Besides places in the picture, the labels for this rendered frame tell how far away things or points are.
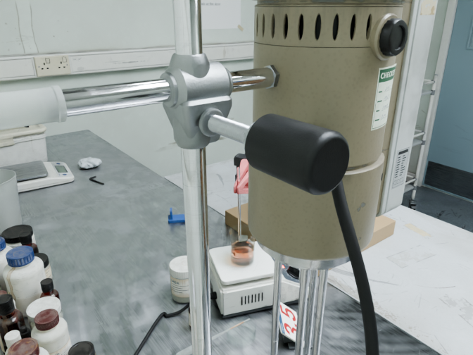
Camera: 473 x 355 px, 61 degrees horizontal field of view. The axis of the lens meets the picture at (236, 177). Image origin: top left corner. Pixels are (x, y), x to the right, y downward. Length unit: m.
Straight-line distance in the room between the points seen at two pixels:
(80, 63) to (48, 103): 1.89
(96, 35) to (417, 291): 1.77
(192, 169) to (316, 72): 0.09
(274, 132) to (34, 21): 1.94
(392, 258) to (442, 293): 0.14
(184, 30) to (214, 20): 2.24
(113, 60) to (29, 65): 0.38
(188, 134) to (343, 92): 0.10
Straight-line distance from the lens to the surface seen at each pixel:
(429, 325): 0.90
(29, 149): 1.72
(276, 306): 0.39
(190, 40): 0.22
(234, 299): 0.80
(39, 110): 0.20
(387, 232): 1.14
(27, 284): 0.89
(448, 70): 3.69
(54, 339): 0.75
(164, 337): 0.81
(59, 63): 2.04
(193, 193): 0.24
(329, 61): 0.25
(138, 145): 2.31
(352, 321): 0.86
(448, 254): 1.14
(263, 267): 0.82
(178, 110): 0.22
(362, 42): 0.26
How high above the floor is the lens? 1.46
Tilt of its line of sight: 23 degrees down
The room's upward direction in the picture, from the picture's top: straight up
